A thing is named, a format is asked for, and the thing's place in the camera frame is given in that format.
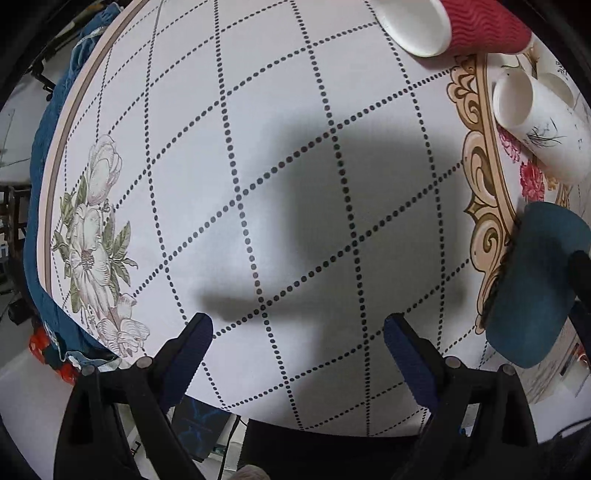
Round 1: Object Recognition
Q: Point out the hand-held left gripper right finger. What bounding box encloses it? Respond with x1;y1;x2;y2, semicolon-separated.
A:
383;312;544;480

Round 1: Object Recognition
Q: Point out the wooden chair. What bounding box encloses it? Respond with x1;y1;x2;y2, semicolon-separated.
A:
0;184;31;289

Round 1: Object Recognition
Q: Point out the blue knitted cloth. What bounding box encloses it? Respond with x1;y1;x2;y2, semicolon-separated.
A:
23;4;122;372

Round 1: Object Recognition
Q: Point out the teal ripple paper cup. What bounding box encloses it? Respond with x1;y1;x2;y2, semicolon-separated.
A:
484;201;591;369

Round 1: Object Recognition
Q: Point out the white floral dotted tablecloth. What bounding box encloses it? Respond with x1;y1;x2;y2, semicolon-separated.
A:
37;0;488;437

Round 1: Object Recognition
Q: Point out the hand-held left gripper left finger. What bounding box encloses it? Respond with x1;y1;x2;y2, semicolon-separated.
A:
53;312;214;480

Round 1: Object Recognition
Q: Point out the person's white shoe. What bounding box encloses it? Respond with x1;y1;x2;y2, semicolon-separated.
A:
235;464;271;480

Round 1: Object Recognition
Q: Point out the dark blue box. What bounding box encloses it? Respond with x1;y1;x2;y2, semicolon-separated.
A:
173;394;232;463

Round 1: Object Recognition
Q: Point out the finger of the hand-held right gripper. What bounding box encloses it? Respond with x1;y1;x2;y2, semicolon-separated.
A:
568;250;591;303
569;300;591;363

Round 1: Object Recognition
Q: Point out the red ripple paper cup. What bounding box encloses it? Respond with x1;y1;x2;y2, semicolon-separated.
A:
369;0;536;59

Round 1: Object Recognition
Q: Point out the gold ornament floral tablecloth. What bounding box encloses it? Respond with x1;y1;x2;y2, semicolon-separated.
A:
445;28;591;409

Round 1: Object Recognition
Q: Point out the white cup with ink print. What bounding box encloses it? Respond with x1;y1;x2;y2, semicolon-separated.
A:
492;69;591;184

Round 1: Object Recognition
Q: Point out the red object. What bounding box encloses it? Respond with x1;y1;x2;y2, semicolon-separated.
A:
28;329;80;385

